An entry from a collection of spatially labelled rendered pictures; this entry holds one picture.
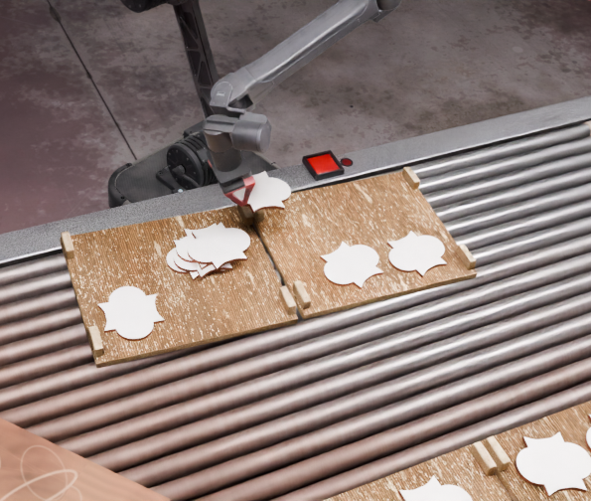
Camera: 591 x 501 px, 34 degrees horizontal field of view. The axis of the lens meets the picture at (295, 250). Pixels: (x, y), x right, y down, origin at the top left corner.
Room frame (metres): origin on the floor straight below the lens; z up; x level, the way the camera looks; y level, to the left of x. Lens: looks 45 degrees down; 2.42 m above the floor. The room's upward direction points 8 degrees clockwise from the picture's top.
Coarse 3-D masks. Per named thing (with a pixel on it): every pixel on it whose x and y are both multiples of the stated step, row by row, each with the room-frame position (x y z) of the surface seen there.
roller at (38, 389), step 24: (528, 240) 1.64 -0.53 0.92; (552, 240) 1.66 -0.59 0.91; (480, 264) 1.55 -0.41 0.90; (240, 336) 1.25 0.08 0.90; (144, 360) 1.15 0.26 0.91; (168, 360) 1.17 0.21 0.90; (24, 384) 1.05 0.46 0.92; (48, 384) 1.05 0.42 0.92; (72, 384) 1.07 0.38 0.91; (0, 408) 1.00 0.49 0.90
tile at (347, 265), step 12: (336, 252) 1.48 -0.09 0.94; (348, 252) 1.49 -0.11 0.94; (360, 252) 1.49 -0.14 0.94; (372, 252) 1.50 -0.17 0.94; (336, 264) 1.44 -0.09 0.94; (348, 264) 1.45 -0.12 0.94; (360, 264) 1.45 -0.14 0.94; (372, 264) 1.46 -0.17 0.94; (336, 276) 1.41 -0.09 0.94; (348, 276) 1.41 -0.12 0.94; (360, 276) 1.42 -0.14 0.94; (360, 288) 1.39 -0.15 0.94
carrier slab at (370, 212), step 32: (320, 192) 1.68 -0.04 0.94; (352, 192) 1.69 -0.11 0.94; (384, 192) 1.71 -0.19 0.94; (416, 192) 1.73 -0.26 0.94; (256, 224) 1.54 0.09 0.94; (288, 224) 1.56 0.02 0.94; (320, 224) 1.57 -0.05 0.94; (352, 224) 1.59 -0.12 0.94; (384, 224) 1.60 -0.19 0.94; (416, 224) 1.62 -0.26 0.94; (288, 256) 1.46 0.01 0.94; (384, 256) 1.50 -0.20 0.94; (448, 256) 1.53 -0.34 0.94; (288, 288) 1.37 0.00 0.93; (320, 288) 1.38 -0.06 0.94; (352, 288) 1.39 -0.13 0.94; (384, 288) 1.40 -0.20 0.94; (416, 288) 1.42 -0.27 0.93
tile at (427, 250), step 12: (408, 240) 1.55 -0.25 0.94; (420, 240) 1.56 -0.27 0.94; (432, 240) 1.56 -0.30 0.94; (396, 252) 1.51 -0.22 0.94; (408, 252) 1.51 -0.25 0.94; (420, 252) 1.52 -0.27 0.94; (432, 252) 1.52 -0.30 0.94; (396, 264) 1.47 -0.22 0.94; (408, 264) 1.48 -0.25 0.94; (420, 264) 1.48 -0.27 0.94; (432, 264) 1.49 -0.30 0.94; (444, 264) 1.50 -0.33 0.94
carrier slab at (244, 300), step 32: (160, 224) 1.50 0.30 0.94; (192, 224) 1.51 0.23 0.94; (224, 224) 1.53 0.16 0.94; (96, 256) 1.38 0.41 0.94; (128, 256) 1.39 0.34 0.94; (160, 256) 1.40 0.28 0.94; (256, 256) 1.44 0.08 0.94; (96, 288) 1.29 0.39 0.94; (160, 288) 1.31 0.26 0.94; (192, 288) 1.33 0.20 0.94; (224, 288) 1.34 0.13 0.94; (256, 288) 1.35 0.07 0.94; (96, 320) 1.21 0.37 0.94; (192, 320) 1.24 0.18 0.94; (224, 320) 1.25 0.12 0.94; (256, 320) 1.27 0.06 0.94; (288, 320) 1.28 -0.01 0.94; (128, 352) 1.14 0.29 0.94; (160, 352) 1.16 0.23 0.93
